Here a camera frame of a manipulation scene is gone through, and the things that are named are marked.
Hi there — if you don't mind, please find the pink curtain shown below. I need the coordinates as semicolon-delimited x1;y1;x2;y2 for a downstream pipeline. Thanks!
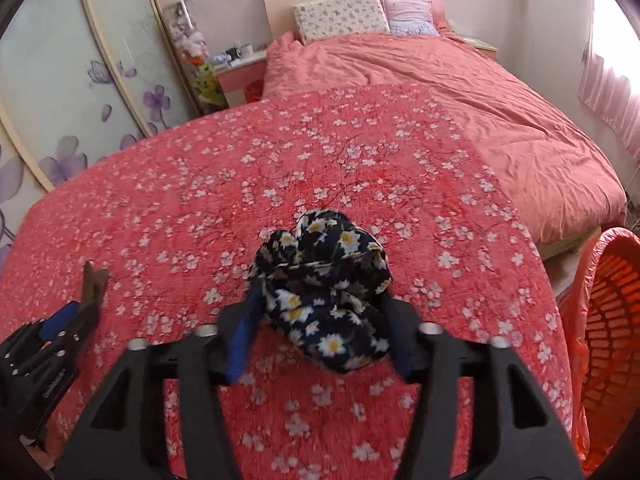
577;45;640;151

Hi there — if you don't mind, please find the floral print pillow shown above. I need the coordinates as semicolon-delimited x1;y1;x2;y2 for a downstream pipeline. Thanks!
292;0;391;45

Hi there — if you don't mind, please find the dark floral scrunchie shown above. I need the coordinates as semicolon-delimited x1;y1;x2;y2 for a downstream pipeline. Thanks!
246;208;393;373

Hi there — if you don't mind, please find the light wooden nightstand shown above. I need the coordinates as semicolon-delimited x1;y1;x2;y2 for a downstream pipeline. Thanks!
457;35;499;63

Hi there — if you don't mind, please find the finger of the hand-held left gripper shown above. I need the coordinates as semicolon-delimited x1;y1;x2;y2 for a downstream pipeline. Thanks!
57;304;101;358
39;301;83;337

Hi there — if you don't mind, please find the red floral bedspread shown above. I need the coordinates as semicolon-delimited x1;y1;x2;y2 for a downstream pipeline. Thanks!
0;82;573;480

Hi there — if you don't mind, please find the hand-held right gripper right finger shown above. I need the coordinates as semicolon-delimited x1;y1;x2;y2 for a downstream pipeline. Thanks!
382;295;583;480

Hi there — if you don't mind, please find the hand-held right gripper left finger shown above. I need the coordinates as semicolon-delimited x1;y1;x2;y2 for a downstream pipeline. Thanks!
55;285;266;480

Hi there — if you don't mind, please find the orange plastic basket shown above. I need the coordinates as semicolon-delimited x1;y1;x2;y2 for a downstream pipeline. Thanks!
582;255;640;461
557;227;640;478

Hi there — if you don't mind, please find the pink duvet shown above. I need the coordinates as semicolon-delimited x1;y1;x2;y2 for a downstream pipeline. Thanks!
262;30;628;246

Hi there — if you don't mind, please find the flower print wardrobe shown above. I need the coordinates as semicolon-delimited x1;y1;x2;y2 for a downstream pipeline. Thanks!
0;0;201;261

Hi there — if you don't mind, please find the clear tube of plush toys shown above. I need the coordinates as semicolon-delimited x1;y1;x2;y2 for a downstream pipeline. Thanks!
164;0;226;113

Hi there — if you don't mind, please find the pink striped pillow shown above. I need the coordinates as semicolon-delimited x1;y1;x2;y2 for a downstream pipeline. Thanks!
381;0;441;37

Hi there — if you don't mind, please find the pink white nightstand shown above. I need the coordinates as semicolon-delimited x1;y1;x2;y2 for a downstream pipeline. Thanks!
215;55;268;108

